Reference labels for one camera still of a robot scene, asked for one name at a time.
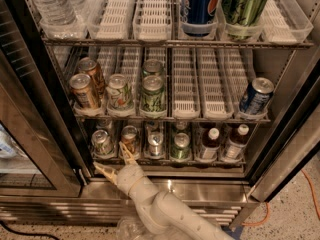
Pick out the top wire shelf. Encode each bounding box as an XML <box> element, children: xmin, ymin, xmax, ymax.
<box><xmin>42</xmin><ymin>37</ymin><xmax>315</xmax><ymax>50</ymax></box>

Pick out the clear water bottle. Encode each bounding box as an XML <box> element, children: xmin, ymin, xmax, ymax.
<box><xmin>33</xmin><ymin>0</ymin><xmax>76</xmax><ymax>26</ymax></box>

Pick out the gold can front left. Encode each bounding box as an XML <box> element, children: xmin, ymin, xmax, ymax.
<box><xmin>69</xmin><ymin>73</ymin><xmax>100</xmax><ymax>109</ymax></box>

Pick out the stainless steel fridge cabinet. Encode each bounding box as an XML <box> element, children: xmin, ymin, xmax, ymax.
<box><xmin>0</xmin><ymin>0</ymin><xmax>319</xmax><ymax>227</ymax></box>

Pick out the green can top shelf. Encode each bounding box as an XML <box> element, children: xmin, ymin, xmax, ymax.
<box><xmin>222</xmin><ymin>0</ymin><xmax>267</xmax><ymax>41</ymax></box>

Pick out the gold can bottom shelf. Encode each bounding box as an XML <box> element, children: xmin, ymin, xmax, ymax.
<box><xmin>121</xmin><ymin>125</ymin><xmax>140</xmax><ymax>155</ymax></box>

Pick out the middle wire shelf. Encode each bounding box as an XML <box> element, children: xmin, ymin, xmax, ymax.
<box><xmin>75</xmin><ymin>114</ymin><xmax>271</xmax><ymax>124</ymax></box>

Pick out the green can shelf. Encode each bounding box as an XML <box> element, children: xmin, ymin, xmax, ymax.
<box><xmin>222</xmin><ymin>0</ymin><xmax>267</xmax><ymax>41</ymax></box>
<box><xmin>171</xmin><ymin>133</ymin><xmax>190</xmax><ymax>160</ymax></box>

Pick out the wire shelf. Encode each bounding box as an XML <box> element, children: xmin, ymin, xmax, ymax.
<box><xmin>42</xmin><ymin>37</ymin><xmax>315</xmax><ymax>50</ymax></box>
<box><xmin>75</xmin><ymin>114</ymin><xmax>271</xmax><ymax>124</ymax></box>

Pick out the green can bottom shelf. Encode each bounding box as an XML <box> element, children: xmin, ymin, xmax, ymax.
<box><xmin>171</xmin><ymin>133</ymin><xmax>190</xmax><ymax>160</ymax></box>

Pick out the green can middle front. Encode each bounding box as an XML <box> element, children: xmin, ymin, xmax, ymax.
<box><xmin>141</xmin><ymin>75</ymin><xmax>165</xmax><ymax>112</ymax></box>

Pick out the brown bottle white cap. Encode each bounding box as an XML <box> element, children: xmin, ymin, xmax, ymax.
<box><xmin>221</xmin><ymin>124</ymin><xmax>249</xmax><ymax>163</ymax></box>
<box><xmin>199</xmin><ymin>128</ymin><xmax>220</xmax><ymax>160</ymax></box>

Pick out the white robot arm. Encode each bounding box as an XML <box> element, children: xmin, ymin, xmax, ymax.
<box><xmin>94</xmin><ymin>142</ymin><xmax>234</xmax><ymax>240</ymax></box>

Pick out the clear plastic bag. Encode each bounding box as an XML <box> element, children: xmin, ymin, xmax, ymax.
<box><xmin>116</xmin><ymin>216</ymin><xmax>154</xmax><ymax>240</ymax></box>

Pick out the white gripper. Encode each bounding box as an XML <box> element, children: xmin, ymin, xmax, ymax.
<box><xmin>93</xmin><ymin>142</ymin><xmax>148</xmax><ymax>199</ymax></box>

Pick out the blue Pepsi can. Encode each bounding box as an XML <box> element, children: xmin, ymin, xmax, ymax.
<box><xmin>180</xmin><ymin>0</ymin><xmax>219</xmax><ymax>37</ymax></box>

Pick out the brown bottle white cap left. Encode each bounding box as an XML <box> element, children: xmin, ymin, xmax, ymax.
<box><xmin>199</xmin><ymin>128</ymin><xmax>220</xmax><ymax>160</ymax></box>

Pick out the silver slim can bottom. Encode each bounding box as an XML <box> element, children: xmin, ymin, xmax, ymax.
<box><xmin>148</xmin><ymin>132</ymin><xmax>164</xmax><ymax>156</ymax></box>

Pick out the white green patterned can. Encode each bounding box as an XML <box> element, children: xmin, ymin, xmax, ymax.
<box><xmin>107</xmin><ymin>74</ymin><xmax>133</xmax><ymax>111</ymax></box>

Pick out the gold can rear left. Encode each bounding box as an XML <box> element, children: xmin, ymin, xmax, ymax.
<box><xmin>77</xmin><ymin>57</ymin><xmax>105</xmax><ymax>98</ymax></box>

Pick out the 7up can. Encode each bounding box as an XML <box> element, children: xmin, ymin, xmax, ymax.
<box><xmin>91</xmin><ymin>129</ymin><xmax>113</xmax><ymax>155</ymax></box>

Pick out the glass fridge door left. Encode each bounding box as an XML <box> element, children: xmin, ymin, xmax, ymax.
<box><xmin>0</xmin><ymin>0</ymin><xmax>83</xmax><ymax>197</ymax></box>

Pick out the blue can middle right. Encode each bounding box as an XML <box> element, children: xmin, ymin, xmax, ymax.
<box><xmin>239</xmin><ymin>77</ymin><xmax>274</xmax><ymax>115</ymax></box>

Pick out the brown bottle white cap right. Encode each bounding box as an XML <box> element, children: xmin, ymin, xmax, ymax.
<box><xmin>221</xmin><ymin>124</ymin><xmax>249</xmax><ymax>163</ymax></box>

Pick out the green can middle rear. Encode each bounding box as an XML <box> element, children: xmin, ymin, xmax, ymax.
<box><xmin>142</xmin><ymin>59</ymin><xmax>164</xmax><ymax>78</ymax></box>

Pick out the open fridge door right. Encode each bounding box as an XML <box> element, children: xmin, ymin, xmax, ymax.
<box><xmin>251</xmin><ymin>105</ymin><xmax>320</xmax><ymax>202</ymax></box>

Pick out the blue tape on floor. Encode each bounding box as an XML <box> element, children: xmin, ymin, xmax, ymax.
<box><xmin>225</xmin><ymin>226</ymin><xmax>244</xmax><ymax>240</ymax></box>

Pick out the black cable on floor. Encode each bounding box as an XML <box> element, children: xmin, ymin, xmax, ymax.
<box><xmin>0</xmin><ymin>219</ymin><xmax>61</xmax><ymax>240</ymax></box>

